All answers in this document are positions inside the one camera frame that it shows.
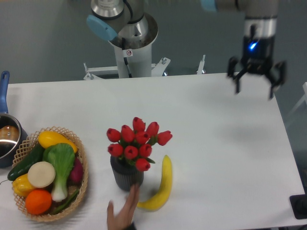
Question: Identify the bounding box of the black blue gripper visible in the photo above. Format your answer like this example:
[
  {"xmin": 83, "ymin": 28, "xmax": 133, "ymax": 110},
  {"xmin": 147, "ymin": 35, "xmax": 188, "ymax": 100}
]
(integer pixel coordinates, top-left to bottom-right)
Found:
[{"xmin": 227, "ymin": 36, "xmax": 286, "ymax": 99}]

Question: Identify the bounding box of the red tulip bouquet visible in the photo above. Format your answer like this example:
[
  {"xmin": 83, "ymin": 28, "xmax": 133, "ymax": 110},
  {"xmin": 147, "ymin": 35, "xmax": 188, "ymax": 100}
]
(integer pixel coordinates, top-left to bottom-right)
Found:
[{"xmin": 106, "ymin": 117, "xmax": 173, "ymax": 172}]

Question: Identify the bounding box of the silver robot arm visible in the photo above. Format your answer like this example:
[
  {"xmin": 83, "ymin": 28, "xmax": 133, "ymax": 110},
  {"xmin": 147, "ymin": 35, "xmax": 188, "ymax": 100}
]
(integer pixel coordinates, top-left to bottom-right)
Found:
[{"xmin": 86, "ymin": 0, "xmax": 286, "ymax": 97}]

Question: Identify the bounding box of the dark grey ribbed vase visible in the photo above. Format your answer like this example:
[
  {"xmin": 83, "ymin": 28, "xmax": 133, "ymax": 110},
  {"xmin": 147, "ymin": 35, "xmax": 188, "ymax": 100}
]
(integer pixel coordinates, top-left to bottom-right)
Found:
[{"xmin": 110, "ymin": 156, "xmax": 144, "ymax": 192}]

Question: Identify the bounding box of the person's hand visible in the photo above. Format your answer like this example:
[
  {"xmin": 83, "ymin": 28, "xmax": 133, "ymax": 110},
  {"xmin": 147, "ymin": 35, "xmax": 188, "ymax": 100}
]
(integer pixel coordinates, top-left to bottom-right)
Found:
[{"xmin": 106, "ymin": 184, "xmax": 140, "ymax": 230}]

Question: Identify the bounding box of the black device at table edge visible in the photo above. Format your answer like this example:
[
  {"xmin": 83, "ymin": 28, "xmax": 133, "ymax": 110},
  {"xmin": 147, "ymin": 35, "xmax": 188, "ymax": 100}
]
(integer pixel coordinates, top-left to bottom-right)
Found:
[{"xmin": 289, "ymin": 194, "xmax": 307, "ymax": 219}]

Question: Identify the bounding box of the yellow banana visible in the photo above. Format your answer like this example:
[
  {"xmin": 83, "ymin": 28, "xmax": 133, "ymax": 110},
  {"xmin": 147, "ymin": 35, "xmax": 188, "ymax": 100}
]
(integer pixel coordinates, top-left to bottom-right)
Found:
[{"xmin": 137, "ymin": 155, "xmax": 173, "ymax": 212}]

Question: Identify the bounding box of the purple sweet potato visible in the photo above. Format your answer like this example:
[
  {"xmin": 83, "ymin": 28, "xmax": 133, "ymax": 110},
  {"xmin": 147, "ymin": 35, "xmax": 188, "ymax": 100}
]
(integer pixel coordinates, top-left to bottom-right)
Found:
[{"xmin": 69, "ymin": 158, "xmax": 83, "ymax": 184}]

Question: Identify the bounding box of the green bok choy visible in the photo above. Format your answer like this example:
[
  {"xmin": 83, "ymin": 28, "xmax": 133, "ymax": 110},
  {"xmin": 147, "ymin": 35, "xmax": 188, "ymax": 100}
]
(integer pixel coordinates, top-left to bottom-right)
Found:
[{"xmin": 43, "ymin": 143, "xmax": 75, "ymax": 202}]

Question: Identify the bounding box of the yellow squash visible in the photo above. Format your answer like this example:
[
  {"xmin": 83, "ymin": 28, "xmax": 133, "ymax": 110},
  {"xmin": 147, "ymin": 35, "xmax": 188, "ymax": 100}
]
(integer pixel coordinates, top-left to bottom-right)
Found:
[{"xmin": 38, "ymin": 131, "xmax": 78, "ymax": 153}]

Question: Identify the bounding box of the green cucumber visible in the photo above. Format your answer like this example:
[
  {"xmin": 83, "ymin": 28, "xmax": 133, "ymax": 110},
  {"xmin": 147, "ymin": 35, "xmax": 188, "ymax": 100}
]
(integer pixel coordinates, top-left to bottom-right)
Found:
[{"xmin": 7, "ymin": 143, "xmax": 45, "ymax": 181}]

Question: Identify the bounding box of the woven wicker basket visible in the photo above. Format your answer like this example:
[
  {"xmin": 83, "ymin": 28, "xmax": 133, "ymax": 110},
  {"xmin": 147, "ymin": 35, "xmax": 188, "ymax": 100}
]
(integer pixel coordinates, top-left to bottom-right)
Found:
[{"xmin": 12, "ymin": 126, "xmax": 88, "ymax": 222}]

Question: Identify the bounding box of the white round radish slice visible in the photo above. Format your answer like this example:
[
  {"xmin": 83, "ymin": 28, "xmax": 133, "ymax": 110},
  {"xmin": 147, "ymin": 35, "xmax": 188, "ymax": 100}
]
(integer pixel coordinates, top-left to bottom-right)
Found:
[{"xmin": 27, "ymin": 161, "xmax": 56, "ymax": 188}]

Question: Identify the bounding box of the green bean pod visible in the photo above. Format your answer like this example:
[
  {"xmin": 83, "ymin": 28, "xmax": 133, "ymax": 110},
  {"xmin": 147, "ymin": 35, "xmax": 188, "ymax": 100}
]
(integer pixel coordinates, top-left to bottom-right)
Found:
[{"xmin": 50, "ymin": 190, "xmax": 79, "ymax": 215}]

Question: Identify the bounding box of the orange fruit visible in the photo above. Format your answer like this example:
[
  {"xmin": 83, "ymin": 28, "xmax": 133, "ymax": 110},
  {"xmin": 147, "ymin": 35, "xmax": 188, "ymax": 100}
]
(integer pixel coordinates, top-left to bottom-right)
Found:
[{"xmin": 25, "ymin": 189, "xmax": 52, "ymax": 215}]

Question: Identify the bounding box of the yellow bell pepper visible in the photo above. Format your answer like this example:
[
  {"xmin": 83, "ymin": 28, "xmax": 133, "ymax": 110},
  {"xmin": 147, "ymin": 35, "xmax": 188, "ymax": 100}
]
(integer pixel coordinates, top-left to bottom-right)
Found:
[{"xmin": 12, "ymin": 173, "xmax": 36, "ymax": 197}]

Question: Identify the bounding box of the white frame at right edge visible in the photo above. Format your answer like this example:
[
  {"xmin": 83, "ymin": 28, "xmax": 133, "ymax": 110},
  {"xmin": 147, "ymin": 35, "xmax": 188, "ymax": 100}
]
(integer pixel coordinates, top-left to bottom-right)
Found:
[{"xmin": 285, "ymin": 82, "xmax": 307, "ymax": 127}]

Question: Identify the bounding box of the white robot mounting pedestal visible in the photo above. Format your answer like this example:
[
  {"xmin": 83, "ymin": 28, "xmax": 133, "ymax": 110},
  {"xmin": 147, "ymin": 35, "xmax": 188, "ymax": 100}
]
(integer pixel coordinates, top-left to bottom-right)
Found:
[{"xmin": 83, "ymin": 43, "xmax": 207, "ymax": 81}]

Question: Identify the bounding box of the blue handled saucepan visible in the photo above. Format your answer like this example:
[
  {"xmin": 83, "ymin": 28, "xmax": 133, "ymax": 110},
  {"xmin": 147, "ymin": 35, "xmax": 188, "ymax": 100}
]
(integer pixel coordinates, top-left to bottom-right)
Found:
[{"xmin": 0, "ymin": 71, "xmax": 27, "ymax": 168}]

